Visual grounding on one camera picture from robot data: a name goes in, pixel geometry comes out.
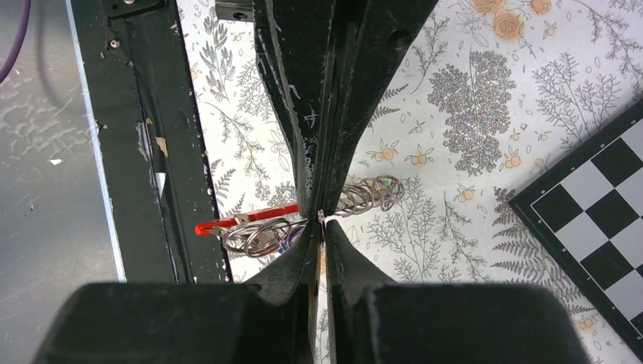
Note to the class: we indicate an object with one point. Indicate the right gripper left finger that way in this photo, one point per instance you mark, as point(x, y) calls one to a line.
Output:
point(268, 319)

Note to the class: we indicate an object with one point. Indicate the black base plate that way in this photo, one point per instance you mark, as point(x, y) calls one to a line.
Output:
point(148, 141)

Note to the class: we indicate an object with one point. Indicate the black grey checkerboard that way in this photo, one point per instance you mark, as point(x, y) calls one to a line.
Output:
point(586, 211)

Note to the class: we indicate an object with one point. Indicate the floral table mat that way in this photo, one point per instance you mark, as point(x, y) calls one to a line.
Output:
point(490, 95)

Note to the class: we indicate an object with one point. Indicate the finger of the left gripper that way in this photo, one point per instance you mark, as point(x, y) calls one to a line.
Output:
point(377, 37)
point(293, 39)

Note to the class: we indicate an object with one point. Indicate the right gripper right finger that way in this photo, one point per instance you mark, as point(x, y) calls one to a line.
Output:
point(374, 319)

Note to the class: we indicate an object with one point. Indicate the blue tag key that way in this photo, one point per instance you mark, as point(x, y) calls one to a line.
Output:
point(288, 238)

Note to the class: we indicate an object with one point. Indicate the red tag key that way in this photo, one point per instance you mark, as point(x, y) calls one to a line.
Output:
point(209, 227)

